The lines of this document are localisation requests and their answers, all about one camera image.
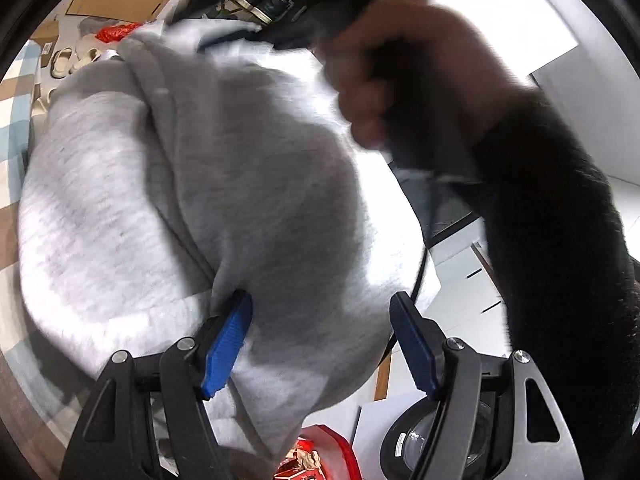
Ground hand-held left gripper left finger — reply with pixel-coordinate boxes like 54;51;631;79
60;289;254;480

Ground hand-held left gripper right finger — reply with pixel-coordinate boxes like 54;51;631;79
389;291;586;480

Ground light grey hoodie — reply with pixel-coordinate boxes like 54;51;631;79
17;17;436;461

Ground person's right forearm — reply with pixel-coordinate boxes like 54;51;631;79
470;85;640;441

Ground person's right hand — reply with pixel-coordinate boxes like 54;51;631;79
320;0;536;151

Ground white drawer cabinet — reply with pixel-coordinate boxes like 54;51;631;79
427;210;511;356

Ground black round glass appliance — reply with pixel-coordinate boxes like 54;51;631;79
380;395;501;480

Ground rows of assorted sneakers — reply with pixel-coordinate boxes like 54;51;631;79
215;0;301;26

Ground checkered bed sheet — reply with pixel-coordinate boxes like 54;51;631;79
0;40;101;461

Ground orange plastic bag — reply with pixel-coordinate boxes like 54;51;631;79
95;22;138;43

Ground scattered pile of shoes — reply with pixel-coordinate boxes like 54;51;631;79
32;32;126;111

